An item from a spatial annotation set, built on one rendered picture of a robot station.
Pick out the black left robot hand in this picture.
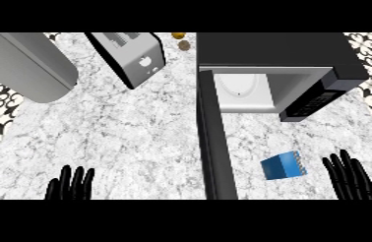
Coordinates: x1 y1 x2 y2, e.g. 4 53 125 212
44 164 95 201

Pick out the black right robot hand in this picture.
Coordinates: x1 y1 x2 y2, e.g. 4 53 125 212
321 149 372 201

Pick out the blue milk carton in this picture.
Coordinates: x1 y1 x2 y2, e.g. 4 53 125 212
258 151 308 181

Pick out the dark grey microwave door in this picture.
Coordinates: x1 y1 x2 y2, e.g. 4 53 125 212
194 69 239 201

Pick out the black microwave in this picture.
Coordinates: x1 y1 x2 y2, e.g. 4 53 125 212
194 31 370 123

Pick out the silver toaster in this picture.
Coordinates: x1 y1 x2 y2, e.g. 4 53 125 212
82 31 166 91

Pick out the small brown round object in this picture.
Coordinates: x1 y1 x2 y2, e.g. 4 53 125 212
177 39 191 52

